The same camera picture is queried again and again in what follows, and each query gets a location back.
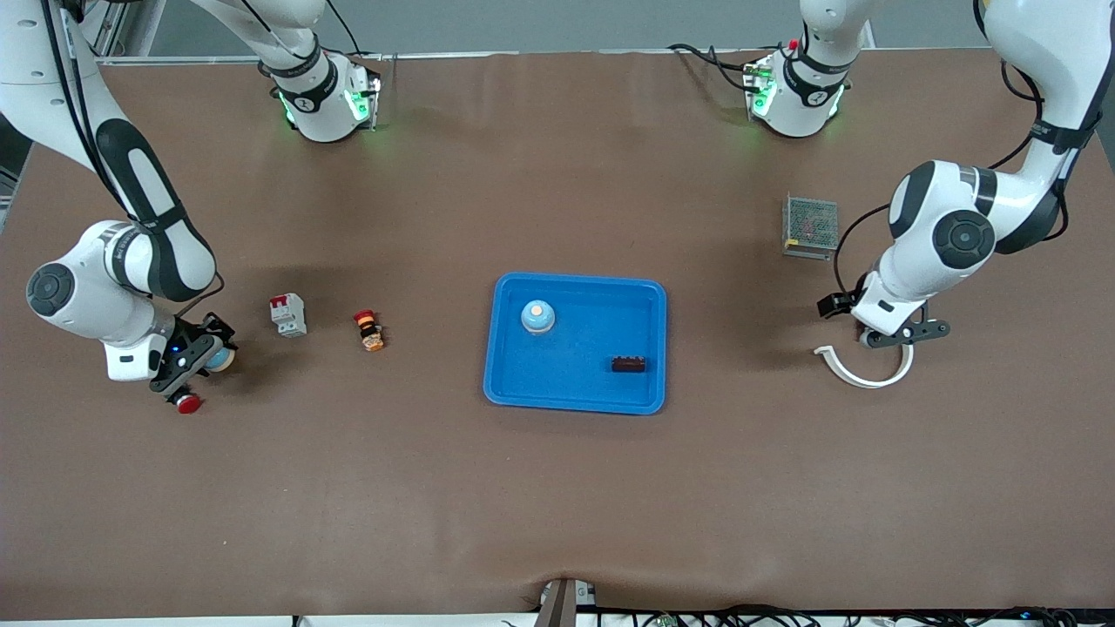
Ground blue plastic tray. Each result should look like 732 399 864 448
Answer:
483 273 668 415

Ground white red circuit breaker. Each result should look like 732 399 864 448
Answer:
269 293 308 338

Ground white curved plastic clip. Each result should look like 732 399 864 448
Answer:
813 344 916 389

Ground metal mesh power supply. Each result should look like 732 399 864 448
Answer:
781 194 840 260

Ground brown table mat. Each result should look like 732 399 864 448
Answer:
0 48 1115 621

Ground grey metal table clamp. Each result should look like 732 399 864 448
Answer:
533 576 598 627

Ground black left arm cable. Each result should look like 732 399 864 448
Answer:
833 61 1100 302

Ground orange emergency stop switch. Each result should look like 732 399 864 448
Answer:
353 310 386 353

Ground black base cables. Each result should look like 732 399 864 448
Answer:
667 42 759 95

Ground aluminium frame corner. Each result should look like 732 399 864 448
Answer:
83 0 132 64

